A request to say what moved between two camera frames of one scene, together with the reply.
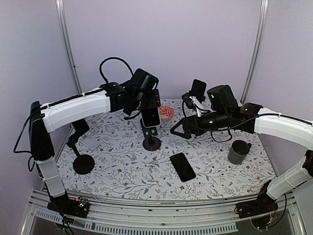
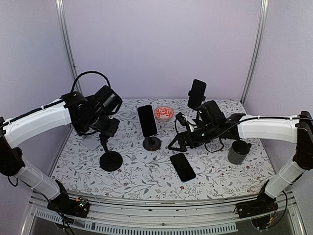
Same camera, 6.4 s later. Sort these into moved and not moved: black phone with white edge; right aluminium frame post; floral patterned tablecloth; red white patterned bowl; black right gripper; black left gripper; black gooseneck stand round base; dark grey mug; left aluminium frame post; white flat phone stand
Moved: black right gripper; black left gripper; black phone with white edge; black gooseneck stand round base
Not moved: right aluminium frame post; dark grey mug; floral patterned tablecloth; white flat phone stand; left aluminium frame post; red white patterned bowl
